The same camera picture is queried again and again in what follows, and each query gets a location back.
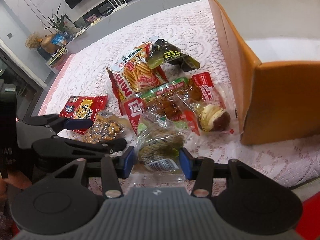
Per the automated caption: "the red noodle snack bag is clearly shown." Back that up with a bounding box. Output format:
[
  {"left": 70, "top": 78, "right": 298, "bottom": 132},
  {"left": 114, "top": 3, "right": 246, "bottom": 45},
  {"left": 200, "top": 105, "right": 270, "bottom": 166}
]
[{"left": 59, "top": 95, "right": 108, "bottom": 121}]

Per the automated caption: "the clear peanut brittle pack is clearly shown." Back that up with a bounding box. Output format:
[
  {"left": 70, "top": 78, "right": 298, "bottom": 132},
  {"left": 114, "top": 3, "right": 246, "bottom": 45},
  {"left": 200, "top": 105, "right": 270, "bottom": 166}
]
[{"left": 84, "top": 110, "right": 130, "bottom": 144}]

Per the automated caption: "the clear seaweed roll pack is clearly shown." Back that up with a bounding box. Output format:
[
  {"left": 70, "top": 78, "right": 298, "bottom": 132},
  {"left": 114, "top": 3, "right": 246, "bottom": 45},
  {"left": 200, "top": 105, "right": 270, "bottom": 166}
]
[{"left": 135, "top": 111, "right": 191, "bottom": 172}]

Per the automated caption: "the clear pastry bun pack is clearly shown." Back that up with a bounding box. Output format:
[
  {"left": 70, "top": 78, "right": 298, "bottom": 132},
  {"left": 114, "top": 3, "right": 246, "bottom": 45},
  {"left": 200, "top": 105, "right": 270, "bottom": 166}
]
[{"left": 184, "top": 84, "right": 234, "bottom": 135}]

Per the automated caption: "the red clear braised meat pack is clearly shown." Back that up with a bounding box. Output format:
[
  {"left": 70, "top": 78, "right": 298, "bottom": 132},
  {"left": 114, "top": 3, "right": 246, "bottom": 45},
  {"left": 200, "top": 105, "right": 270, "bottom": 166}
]
[{"left": 122, "top": 72, "right": 214, "bottom": 134}]

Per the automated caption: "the red MiMi shrimp stick bag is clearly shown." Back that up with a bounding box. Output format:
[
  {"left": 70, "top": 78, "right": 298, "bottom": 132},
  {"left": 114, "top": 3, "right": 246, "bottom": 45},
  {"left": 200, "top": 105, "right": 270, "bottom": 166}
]
[{"left": 107, "top": 39, "right": 168, "bottom": 115}]

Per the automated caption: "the black green snack packet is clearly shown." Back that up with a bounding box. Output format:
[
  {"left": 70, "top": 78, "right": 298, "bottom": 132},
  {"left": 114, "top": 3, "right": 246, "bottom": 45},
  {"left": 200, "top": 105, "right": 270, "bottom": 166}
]
[{"left": 148, "top": 38, "right": 200, "bottom": 72}]

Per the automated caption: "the person left hand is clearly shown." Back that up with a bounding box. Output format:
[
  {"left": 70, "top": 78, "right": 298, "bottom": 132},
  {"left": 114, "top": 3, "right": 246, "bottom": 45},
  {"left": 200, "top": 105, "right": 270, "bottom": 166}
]
[{"left": 0, "top": 171, "right": 32, "bottom": 204}]

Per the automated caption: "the pink storage basket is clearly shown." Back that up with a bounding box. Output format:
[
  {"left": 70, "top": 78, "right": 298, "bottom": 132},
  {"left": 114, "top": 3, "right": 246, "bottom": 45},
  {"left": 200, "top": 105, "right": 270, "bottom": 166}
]
[{"left": 46, "top": 53, "right": 71, "bottom": 74}]

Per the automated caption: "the brown gourd vase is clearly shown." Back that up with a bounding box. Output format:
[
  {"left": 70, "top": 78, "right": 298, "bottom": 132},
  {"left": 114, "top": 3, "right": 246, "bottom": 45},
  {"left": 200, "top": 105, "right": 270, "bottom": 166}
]
[{"left": 41, "top": 34, "right": 61, "bottom": 54}]

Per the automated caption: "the potted plant left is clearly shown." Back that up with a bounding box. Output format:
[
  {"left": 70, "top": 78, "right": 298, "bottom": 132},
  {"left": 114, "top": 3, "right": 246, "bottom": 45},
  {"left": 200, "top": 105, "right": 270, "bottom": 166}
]
[{"left": 44, "top": 5, "right": 72, "bottom": 34}]

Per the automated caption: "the white lace tablecloth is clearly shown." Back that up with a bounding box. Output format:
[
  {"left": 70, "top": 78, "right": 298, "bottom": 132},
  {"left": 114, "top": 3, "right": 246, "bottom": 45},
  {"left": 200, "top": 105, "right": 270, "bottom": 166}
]
[{"left": 40, "top": 0, "right": 319, "bottom": 200}]

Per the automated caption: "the white wifi router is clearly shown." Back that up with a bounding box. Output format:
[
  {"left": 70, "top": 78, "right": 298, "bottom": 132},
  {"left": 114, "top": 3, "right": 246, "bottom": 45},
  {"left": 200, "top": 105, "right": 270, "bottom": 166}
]
[{"left": 107, "top": 0, "right": 127, "bottom": 12}]

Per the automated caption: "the orange cardboard box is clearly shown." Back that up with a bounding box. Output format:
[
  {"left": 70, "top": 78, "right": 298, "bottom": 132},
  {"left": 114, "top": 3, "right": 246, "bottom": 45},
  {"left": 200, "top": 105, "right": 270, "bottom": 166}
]
[{"left": 208, "top": 0, "right": 319, "bottom": 145}]

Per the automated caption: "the grey TV console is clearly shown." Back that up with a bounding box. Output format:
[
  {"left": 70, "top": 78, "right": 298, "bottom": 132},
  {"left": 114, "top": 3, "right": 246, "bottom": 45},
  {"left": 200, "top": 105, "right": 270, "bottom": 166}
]
[{"left": 66, "top": 0, "right": 200, "bottom": 54}]

